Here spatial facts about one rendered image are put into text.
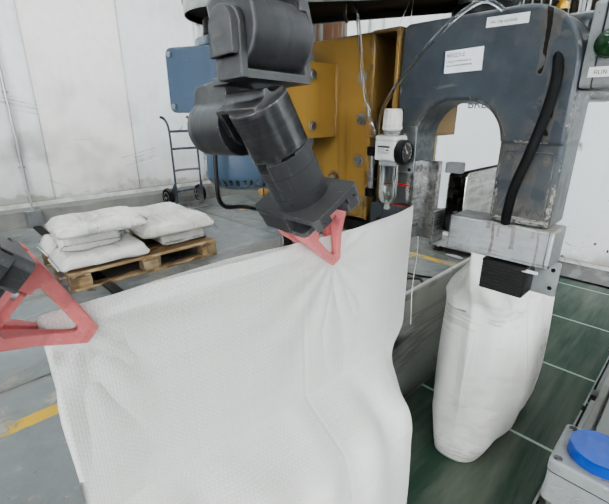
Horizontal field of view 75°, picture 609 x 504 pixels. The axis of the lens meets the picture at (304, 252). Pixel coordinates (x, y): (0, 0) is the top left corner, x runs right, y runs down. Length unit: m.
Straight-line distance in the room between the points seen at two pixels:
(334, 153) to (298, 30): 0.43
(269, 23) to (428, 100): 0.36
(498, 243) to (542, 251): 0.06
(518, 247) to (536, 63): 0.24
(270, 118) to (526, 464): 1.09
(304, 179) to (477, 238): 0.34
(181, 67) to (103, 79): 4.97
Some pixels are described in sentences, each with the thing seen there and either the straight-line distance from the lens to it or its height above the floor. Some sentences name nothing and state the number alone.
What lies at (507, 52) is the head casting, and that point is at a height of 1.29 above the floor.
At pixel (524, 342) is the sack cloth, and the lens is 1.07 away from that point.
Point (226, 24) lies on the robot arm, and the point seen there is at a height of 1.28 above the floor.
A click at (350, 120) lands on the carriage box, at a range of 0.76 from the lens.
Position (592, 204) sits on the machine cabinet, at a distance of 3.40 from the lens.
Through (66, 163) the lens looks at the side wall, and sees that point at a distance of 5.49.
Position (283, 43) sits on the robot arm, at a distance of 0.37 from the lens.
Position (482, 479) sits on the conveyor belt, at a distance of 1.18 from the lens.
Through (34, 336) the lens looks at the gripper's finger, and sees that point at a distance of 0.33.
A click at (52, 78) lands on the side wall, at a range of 5.48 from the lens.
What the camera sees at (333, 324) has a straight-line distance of 0.51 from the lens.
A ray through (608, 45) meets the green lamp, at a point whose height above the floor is 1.28.
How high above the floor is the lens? 1.21
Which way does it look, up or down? 19 degrees down
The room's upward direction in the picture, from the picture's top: straight up
